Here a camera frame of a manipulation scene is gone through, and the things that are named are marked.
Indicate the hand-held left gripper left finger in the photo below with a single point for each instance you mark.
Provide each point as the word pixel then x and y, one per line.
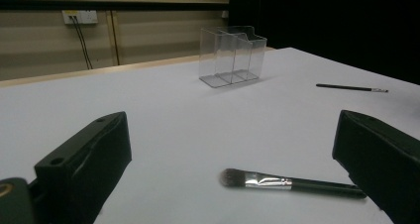
pixel 85 164

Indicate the white wall power outlet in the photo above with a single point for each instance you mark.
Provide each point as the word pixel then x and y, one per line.
pixel 85 16

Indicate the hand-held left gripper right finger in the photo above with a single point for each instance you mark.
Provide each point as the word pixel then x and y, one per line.
pixel 379 164

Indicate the thin black makeup brush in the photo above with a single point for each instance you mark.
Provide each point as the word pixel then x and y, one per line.
pixel 343 87

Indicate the black curtain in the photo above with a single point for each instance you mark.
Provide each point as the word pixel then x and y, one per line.
pixel 330 25

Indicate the clear acrylic organizer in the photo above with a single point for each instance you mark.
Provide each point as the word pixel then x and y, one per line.
pixel 231 52

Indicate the black pen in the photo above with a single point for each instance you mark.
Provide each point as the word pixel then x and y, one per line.
pixel 297 185

